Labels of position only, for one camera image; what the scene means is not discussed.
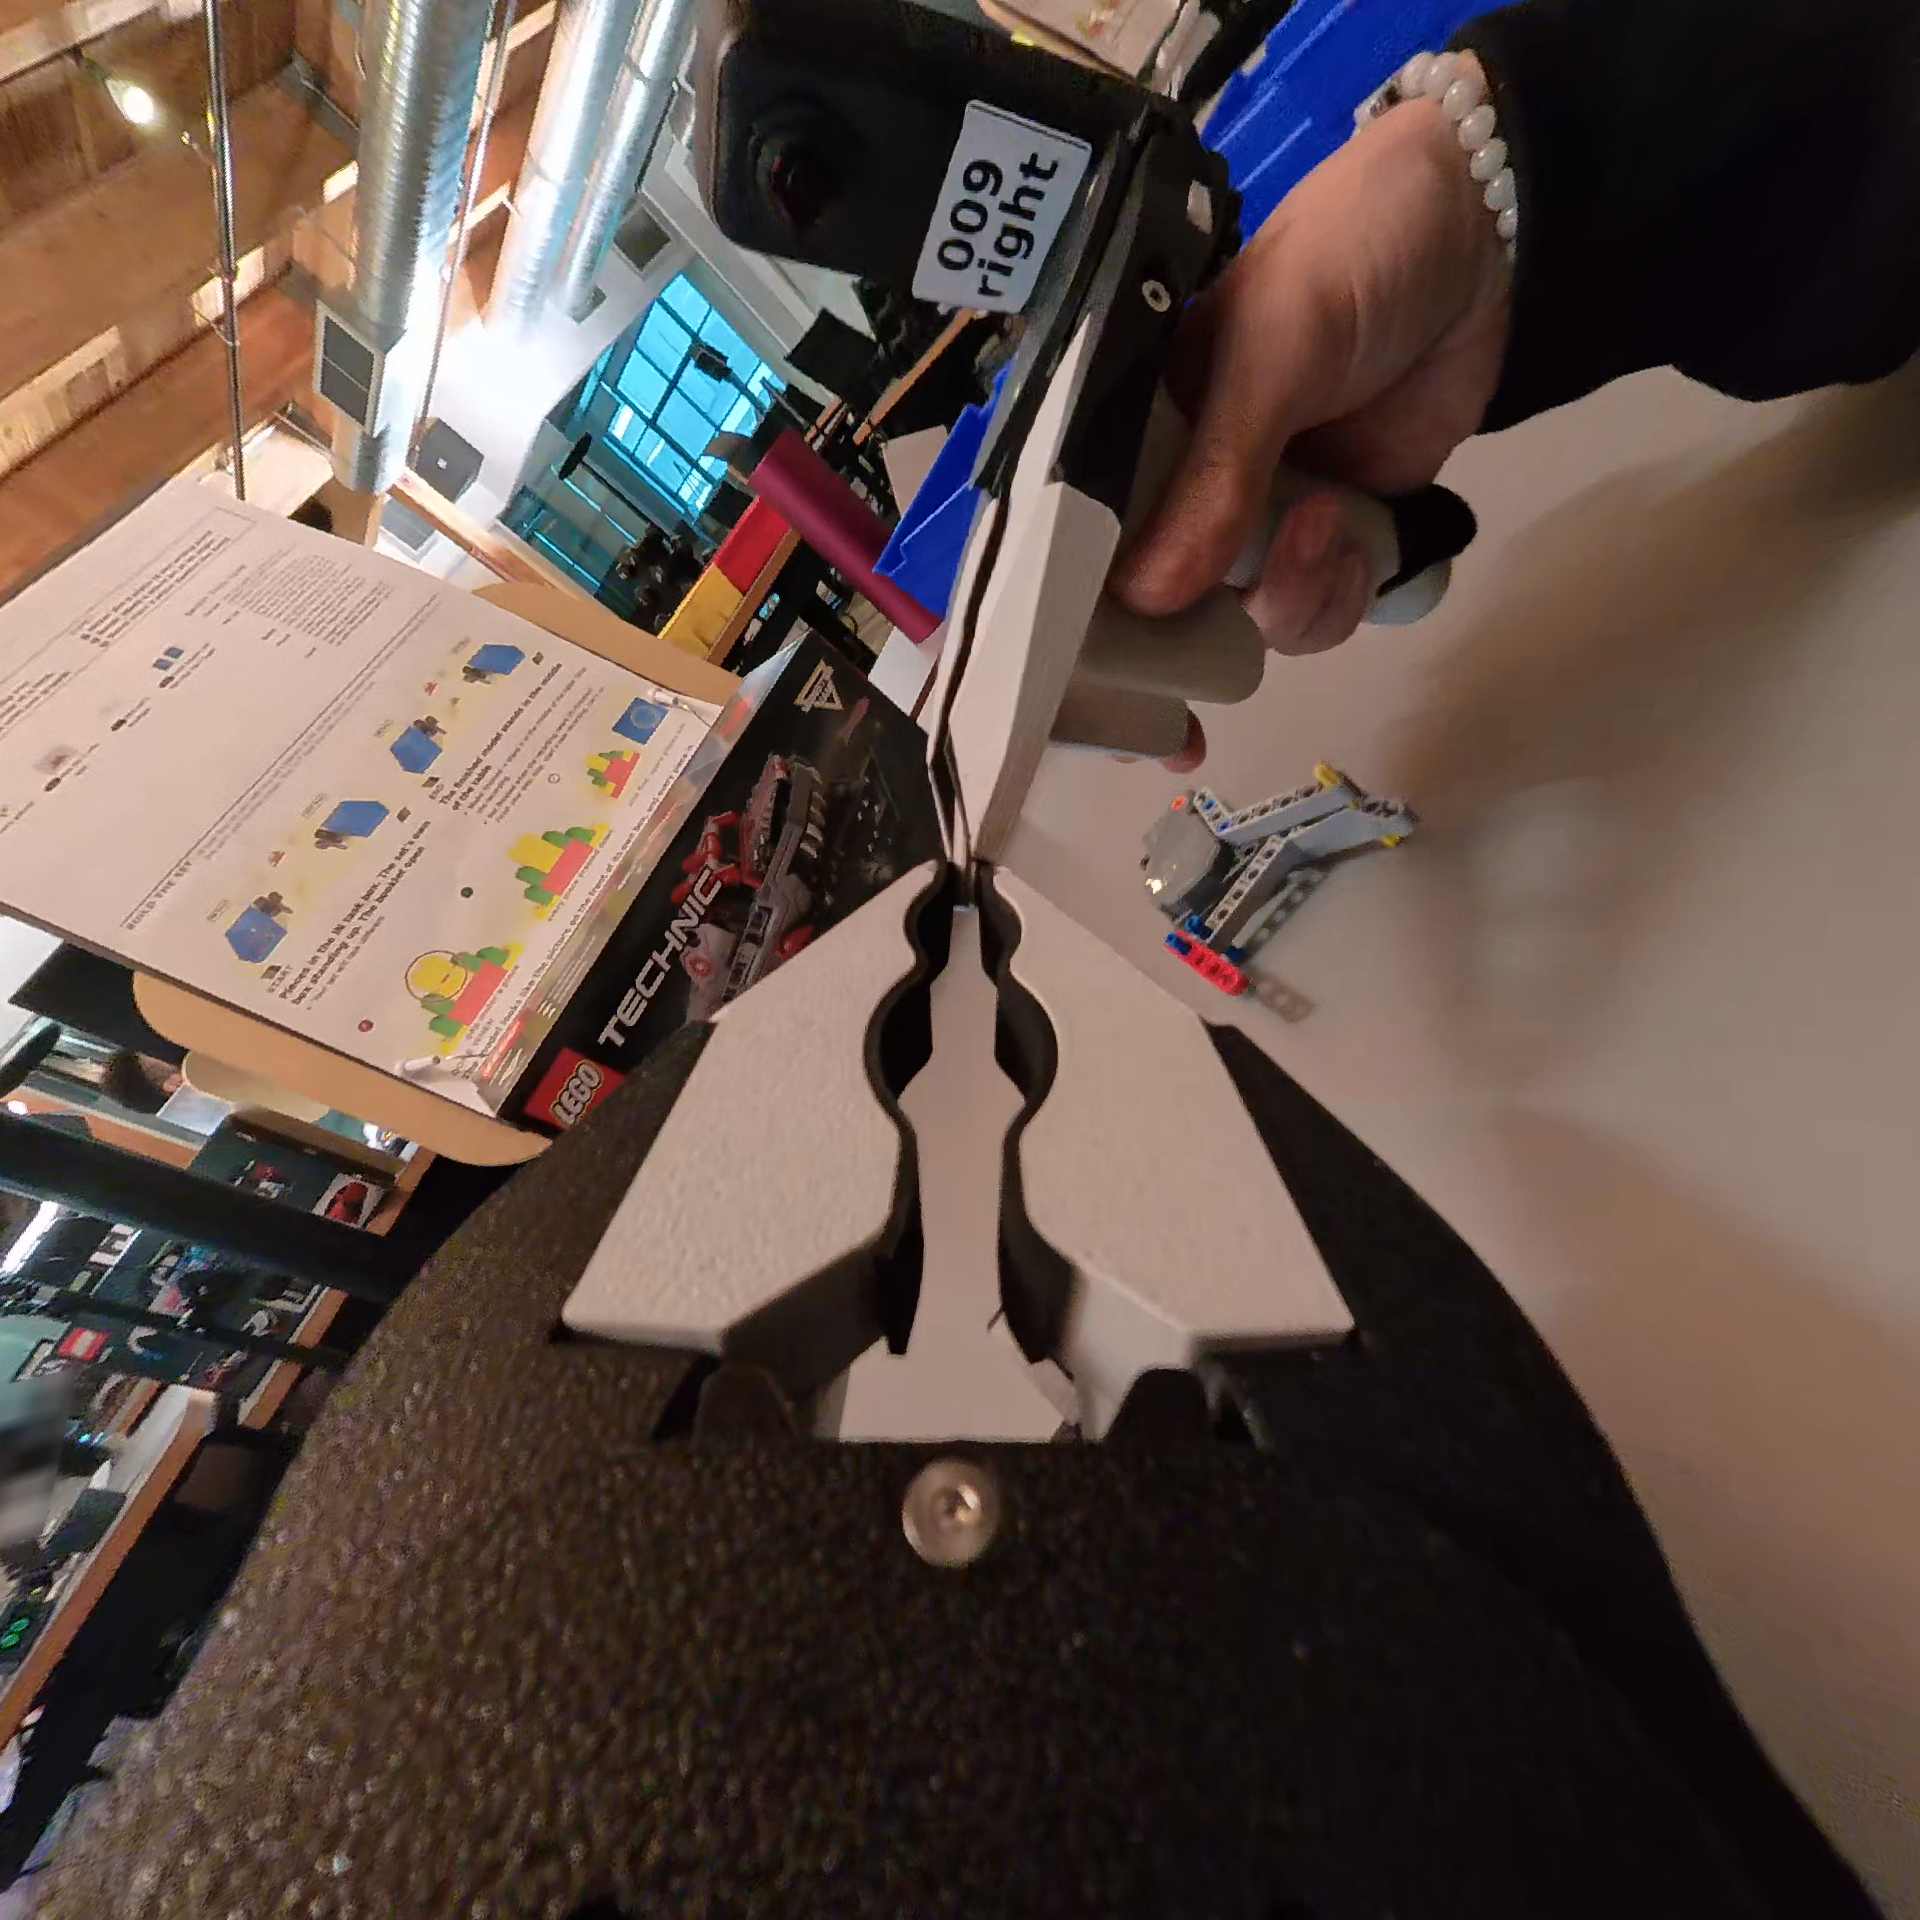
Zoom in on maroon cylinder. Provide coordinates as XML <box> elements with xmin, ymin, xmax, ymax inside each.
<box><xmin>745</xmin><ymin>427</ymin><xmax>940</xmax><ymax>645</ymax></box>

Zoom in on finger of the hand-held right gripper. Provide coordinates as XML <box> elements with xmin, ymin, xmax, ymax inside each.
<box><xmin>920</xmin><ymin>487</ymin><xmax>992</xmax><ymax>870</ymax></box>
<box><xmin>948</xmin><ymin>321</ymin><xmax>1123</xmax><ymax>867</ymax></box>

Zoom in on person's right hand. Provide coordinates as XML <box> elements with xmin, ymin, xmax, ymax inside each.
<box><xmin>1110</xmin><ymin>103</ymin><xmax>1518</xmax><ymax>771</ymax></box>

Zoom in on cardboard instruction board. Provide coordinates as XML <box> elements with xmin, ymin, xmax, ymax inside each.
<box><xmin>0</xmin><ymin>479</ymin><xmax>745</xmax><ymax>1169</ymax></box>

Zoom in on white bead bracelet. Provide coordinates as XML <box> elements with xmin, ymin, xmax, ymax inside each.
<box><xmin>1357</xmin><ymin>48</ymin><xmax>1520</xmax><ymax>266</ymax></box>

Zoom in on thin metal rod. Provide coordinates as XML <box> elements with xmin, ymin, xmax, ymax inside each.
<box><xmin>211</xmin><ymin>0</ymin><xmax>250</xmax><ymax>496</ymax></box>

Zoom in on person's right forearm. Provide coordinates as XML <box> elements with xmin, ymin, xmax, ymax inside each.
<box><xmin>1462</xmin><ymin>0</ymin><xmax>1920</xmax><ymax>438</ymax></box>

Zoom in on large yellow red brick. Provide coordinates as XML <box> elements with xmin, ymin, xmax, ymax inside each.
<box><xmin>660</xmin><ymin>496</ymin><xmax>805</xmax><ymax>670</ymax></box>

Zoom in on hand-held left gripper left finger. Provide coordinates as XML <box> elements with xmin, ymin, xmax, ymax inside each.
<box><xmin>558</xmin><ymin>864</ymin><xmax>960</xmax><ymax>1445</ymax></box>

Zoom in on silver ventilation duct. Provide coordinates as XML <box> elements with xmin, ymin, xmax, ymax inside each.
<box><xmin>504</xmin><ymin>0</ymin><xmax>707</xmax><ymax>326</ymax></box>
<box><xmin>334</xmin><ymin>0</ymin><xmax>520</xmax><ymax>496</ymax></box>

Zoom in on black lego set box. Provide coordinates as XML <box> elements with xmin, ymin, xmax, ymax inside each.
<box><xmin>497</xmin><ymin>632</ymin><xmax>946</xmax><ymax>1134</ymax></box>

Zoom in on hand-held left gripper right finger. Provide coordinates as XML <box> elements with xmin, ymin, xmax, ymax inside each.
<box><xmin>972</xmin><ymin>867</ymin><xmax>1360</xmax><ymax>1442</ymax></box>

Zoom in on large window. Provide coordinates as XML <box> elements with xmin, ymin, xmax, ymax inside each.
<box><xmin>504</xmin><ymin>271</ymin><xmax>789</xmax><ymax>559</ymax></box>

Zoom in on grey lego assembly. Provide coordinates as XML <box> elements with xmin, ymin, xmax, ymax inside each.
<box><xmin>1140</xmin><ymin>762</ymin><xmax>1420</xmax><ymax>1000</ymax></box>

